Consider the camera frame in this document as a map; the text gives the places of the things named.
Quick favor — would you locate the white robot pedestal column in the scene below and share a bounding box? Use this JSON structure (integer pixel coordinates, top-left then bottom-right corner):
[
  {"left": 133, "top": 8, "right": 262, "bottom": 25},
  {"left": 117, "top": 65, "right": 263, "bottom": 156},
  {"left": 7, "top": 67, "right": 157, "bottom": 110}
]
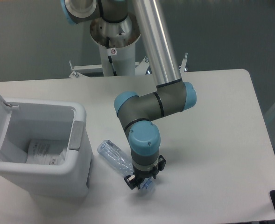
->
[{"left": 90, "top": 12, "right": 141, "bottom": 77}]

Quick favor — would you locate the crushed clear plastic bottle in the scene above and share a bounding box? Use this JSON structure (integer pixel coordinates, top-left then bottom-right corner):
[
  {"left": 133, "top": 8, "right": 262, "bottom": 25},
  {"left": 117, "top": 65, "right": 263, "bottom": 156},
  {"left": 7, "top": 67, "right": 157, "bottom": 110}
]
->
[{"left": 97, "top": 140, "right": 156, "bottom": 193}]

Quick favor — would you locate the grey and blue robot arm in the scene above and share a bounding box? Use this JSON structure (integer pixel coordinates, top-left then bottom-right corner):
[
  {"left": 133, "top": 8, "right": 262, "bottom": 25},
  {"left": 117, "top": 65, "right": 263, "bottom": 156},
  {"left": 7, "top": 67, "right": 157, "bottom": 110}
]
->
[{"left": 61, "top": 0, "right": 197, "bottom": 189}]

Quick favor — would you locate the white plastic wrapper bag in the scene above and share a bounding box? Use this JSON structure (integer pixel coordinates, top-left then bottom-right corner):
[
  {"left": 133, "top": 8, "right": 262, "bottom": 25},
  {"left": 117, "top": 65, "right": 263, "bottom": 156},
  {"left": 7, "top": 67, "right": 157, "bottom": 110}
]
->
[{"left": 26, "top": 139, "right": 68, "bottom": 165}]

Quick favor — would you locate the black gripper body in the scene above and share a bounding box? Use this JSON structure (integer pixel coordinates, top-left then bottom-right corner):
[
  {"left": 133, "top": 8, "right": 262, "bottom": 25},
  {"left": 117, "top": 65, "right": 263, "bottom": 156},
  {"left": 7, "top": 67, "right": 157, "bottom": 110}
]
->
[{"left": 133, "top": 163, "right": 159, "bottom": 184}]

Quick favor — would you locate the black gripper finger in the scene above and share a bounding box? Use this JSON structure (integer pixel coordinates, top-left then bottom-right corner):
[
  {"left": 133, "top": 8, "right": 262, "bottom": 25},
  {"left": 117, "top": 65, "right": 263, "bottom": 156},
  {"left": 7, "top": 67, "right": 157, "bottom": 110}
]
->
[
  {"left": 124, "top": 174, "right": 142, "bottom": 189},
  {"left": 151, "top": 155, "right": 166, "bottom": 179}
]

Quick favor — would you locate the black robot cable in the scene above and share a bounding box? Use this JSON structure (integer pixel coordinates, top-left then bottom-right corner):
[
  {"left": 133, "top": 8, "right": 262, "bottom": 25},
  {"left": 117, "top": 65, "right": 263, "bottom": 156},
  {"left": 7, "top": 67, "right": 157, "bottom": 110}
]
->
[{"left": 106, "top": 36, "right": 118, "bottom": 77}]

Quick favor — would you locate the white pedestal base frame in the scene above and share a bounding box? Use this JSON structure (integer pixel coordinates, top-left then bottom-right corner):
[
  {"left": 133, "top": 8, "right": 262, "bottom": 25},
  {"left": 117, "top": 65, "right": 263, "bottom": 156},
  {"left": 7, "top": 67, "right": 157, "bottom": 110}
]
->
[{"left": 69, "top": 53, "right": 189, "bottom": 78}]

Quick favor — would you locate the white trash can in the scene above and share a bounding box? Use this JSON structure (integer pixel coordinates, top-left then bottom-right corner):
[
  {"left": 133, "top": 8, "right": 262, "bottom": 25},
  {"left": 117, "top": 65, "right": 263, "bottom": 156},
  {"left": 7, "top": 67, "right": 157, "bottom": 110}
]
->
[{"left": 0, "top": 98, "right": 92, "bottom": 197}]

